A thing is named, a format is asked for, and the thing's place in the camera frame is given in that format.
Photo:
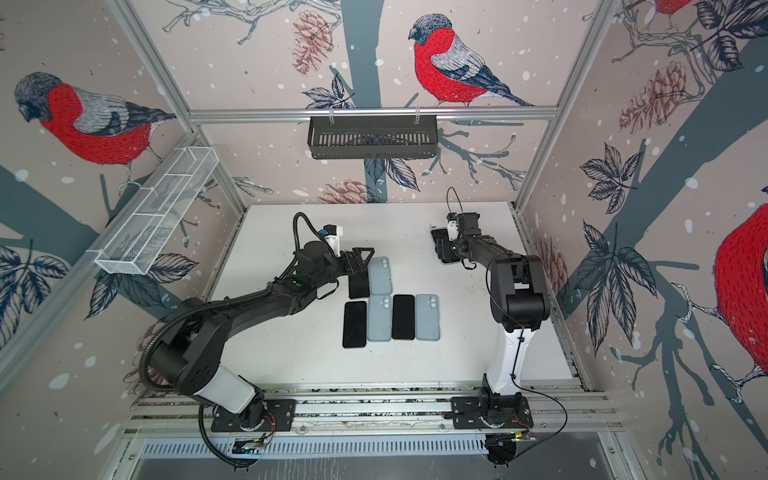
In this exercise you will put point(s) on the black hanging basket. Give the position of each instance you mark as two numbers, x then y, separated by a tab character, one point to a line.
373	137

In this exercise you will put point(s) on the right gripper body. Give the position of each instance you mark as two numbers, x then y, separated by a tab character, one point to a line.
456	245

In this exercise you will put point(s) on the black phone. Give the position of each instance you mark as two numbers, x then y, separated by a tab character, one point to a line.
359	285
403	317

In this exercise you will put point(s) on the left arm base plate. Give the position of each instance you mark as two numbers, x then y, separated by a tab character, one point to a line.
270	415

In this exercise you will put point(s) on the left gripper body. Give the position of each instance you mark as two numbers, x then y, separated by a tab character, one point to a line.
345	267

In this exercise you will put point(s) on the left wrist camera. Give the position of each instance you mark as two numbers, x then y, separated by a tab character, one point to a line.
332	235

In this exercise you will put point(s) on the white wire mesh basket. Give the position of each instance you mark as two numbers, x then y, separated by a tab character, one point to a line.
140	239

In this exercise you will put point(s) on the light-blue case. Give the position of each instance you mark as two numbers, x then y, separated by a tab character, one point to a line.
380	277
379	318
427	317

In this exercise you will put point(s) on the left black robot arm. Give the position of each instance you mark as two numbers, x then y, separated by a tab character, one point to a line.
184	357

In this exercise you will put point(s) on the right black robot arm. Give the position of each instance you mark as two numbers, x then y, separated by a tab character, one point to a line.
519	303

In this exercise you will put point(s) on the aluminium mounting rail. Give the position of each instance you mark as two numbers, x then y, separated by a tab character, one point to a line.
357	411

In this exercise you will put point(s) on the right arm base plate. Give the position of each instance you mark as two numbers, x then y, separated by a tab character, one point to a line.
505	412

